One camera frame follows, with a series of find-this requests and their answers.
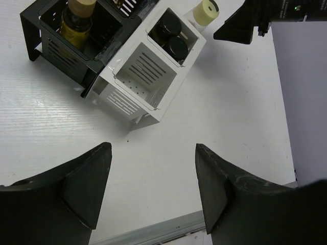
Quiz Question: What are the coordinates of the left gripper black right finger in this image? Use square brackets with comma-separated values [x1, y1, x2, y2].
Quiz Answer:
[195, 144, 326, 244]

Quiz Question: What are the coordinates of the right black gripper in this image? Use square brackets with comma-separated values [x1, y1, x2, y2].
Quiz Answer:
[213, 0, 326, 44]

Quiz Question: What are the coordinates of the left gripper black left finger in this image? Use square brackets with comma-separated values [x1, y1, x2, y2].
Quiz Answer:
[1, 142, 112, 244]

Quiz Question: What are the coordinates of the white bottle yellow cap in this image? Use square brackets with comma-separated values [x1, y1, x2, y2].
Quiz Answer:
[184, 0, 220, 33]

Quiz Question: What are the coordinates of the brown spice bottle black cap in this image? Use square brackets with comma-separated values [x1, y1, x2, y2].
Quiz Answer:
[149, 11, 182, 46]

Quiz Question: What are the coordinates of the yellow bottle gold cap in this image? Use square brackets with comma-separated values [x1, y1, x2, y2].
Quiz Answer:
[60, 0, 97, 51]

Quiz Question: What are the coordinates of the white two-slot organizer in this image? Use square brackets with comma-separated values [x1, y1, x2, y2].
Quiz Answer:
[86, 3, 206, 128]

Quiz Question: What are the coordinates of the black two-slot organizer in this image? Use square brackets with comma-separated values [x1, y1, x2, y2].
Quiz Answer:
[20, 0, 158, 98]

